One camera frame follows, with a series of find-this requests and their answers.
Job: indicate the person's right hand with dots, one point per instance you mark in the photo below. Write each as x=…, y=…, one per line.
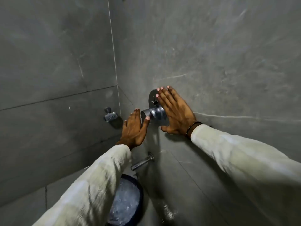
x=180, y=117

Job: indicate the person's left hand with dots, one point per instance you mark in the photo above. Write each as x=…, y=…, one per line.
x=132, y=131

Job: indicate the person's left thumb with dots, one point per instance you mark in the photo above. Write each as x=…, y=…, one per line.
x=145, y=125

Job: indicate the person's right thumb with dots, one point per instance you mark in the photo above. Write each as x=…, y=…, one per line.
x=165, y=129

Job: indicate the person's right little finger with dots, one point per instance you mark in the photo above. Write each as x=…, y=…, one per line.
x=176, y=95

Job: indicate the person's right middle finger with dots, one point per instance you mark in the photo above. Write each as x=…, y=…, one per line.
x=165, y=98

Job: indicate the person's left forearm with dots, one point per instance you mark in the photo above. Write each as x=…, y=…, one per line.
x=94, y=190

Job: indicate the person's right forearm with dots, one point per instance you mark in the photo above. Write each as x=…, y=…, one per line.
x=244, y=160

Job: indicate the chrome shower mixer valve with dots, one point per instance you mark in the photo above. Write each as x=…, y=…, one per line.
x=155, y=113

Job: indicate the chrome tap spout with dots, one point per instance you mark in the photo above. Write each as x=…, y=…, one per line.
x=141, y=163

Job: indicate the blue bucket with water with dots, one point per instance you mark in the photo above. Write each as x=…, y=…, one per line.
x=127, y=202

